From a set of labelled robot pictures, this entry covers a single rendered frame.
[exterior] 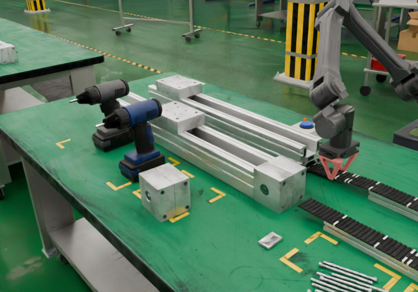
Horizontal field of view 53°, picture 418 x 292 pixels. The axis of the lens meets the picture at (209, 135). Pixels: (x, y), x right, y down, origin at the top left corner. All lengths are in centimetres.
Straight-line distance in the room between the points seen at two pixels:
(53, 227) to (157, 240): 113
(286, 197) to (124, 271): 91
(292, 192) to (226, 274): 29
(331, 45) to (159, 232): 70
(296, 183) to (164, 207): 33
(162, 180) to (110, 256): 88
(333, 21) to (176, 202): 72
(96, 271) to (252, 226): 93
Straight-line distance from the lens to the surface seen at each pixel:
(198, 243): 98
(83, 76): 280
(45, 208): 202
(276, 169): 107
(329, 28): 132
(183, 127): 130
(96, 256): 188
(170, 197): 103
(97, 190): 122
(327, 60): 121
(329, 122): 106
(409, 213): 113
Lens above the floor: 140
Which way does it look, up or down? 25 degrees down
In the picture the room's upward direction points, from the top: 2 degrees counter-clockwise
